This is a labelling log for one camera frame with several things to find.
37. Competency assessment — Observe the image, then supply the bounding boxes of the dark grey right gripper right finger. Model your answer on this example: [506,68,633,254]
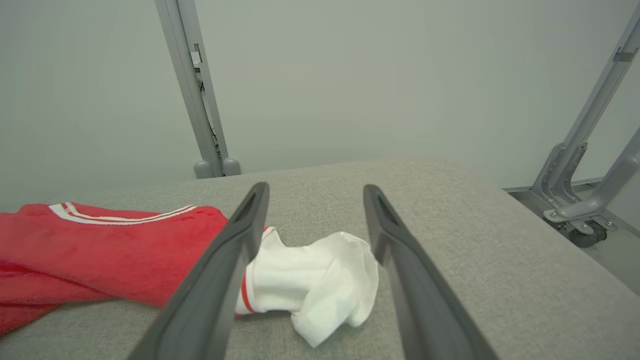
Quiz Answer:
[363,184,501,360]

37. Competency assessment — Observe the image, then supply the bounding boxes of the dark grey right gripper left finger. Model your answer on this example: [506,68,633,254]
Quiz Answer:
[127,182,271,360]

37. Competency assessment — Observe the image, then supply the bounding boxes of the red pants with white stripes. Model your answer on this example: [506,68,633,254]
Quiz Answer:
[0,201,380,348]

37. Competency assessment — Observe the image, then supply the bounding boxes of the black caster wheel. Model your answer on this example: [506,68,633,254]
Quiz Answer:
[567,220,608,249]

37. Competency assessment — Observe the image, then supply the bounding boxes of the grey metal partition post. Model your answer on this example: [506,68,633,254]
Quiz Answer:
[154,0,242,180]

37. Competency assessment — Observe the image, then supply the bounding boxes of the grey metal stand frame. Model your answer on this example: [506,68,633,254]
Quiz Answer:
[502,5,640,236]

